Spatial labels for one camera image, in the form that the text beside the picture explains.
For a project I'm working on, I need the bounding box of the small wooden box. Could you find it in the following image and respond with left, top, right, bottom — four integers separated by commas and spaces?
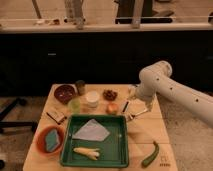
46, 110, 67, 125

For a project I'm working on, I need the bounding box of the yellow corn cob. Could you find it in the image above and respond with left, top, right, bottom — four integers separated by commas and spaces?
73, 147, 100, 160

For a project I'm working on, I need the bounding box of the orange fruit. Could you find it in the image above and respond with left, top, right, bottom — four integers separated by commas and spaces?
106, 103, 119, 115

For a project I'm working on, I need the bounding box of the small brown snack bowl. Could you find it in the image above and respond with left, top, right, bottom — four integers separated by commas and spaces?
103, 90, 118, 101

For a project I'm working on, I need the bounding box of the light green cup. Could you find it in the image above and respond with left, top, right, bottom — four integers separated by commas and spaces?
68, 99, 80, 114

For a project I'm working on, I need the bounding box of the black office chair base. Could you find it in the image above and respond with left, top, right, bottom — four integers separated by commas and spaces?
0, 97, 38, 134

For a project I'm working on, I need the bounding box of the green zucchini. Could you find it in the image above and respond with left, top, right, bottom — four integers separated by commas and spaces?
141, 141, 159, 168

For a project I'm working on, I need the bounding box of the orange bowl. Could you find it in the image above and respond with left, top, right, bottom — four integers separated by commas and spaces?
35, 125, 64, 156

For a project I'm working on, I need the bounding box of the dark metal can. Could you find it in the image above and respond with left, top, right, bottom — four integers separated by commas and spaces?
75, 80, 86, 95

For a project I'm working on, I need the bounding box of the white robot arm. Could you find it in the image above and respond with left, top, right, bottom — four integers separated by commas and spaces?
134, 61, 213, 128

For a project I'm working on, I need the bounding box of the green plastic tray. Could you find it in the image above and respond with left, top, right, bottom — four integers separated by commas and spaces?
60, 115, 129, 168

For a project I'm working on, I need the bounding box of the white cup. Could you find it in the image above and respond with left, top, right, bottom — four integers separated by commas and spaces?
85, 91, 100, 107

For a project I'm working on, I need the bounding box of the dark purple bowl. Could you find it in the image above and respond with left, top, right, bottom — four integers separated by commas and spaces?
54, 84, 76, 104

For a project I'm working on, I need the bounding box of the blue sponge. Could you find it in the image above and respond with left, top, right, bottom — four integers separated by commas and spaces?
45, 129, 60, 152

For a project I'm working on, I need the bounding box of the grey folded cloth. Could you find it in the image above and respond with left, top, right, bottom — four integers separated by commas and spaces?
73, 119, 110, 142

